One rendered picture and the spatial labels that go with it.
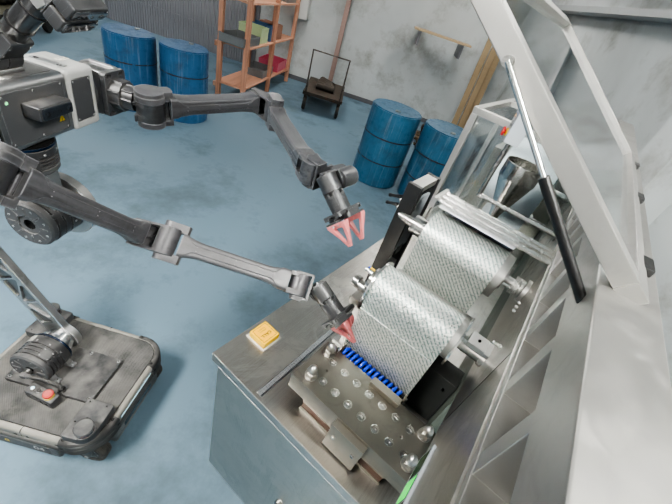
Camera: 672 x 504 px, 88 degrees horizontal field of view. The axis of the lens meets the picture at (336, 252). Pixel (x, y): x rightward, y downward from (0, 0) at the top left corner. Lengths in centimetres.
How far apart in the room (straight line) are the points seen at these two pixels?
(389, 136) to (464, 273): 323
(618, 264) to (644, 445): 25
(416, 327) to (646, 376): 54
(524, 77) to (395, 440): 83
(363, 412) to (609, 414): 69
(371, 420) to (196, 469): 115
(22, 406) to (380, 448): 148
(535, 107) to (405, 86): 739
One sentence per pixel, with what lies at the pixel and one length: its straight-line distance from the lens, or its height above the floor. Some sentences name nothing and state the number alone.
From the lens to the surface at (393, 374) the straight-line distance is 106.
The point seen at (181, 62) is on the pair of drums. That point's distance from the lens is 473.
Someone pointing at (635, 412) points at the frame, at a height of 165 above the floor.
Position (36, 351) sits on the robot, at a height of 41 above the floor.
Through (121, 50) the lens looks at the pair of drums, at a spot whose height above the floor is 66.
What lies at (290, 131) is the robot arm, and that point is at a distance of 113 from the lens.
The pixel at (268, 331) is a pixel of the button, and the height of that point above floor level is 92.
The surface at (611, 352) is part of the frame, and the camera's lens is 47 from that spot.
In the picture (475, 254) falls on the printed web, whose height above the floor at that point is 138.
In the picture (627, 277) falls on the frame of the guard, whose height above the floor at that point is 168.
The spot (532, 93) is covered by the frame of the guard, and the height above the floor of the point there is 183.
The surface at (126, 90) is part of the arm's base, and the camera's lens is 123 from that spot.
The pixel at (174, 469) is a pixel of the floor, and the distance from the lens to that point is 199.
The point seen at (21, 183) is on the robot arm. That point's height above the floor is 144.
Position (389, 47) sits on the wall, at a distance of 781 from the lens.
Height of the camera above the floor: 188
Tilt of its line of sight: 37 degrees down
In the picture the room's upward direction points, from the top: 19 degrees clockwise
